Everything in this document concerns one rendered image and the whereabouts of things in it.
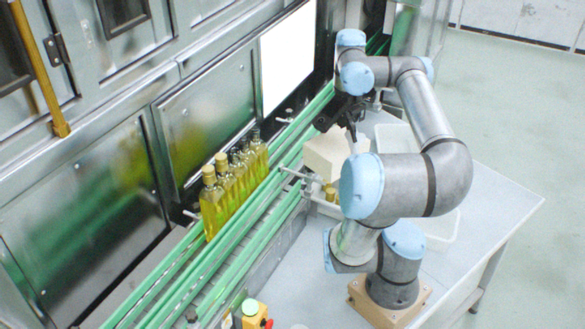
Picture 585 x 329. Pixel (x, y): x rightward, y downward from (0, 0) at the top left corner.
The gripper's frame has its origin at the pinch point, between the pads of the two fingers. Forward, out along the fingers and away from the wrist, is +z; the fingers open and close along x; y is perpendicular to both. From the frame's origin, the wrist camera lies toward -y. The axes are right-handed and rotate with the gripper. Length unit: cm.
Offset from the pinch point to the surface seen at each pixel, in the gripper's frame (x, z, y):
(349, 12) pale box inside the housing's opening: 67, -1, 77
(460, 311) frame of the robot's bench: -37, 90, 46
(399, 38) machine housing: 36, 1, 75
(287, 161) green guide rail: 19.3, 15.9, -2.6
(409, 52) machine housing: 31, 6, 77
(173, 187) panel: 23.1, 6.0, -42.6
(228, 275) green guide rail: -6.6, 14.8, -45.4
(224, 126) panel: 31.5, 0.7, -18.1
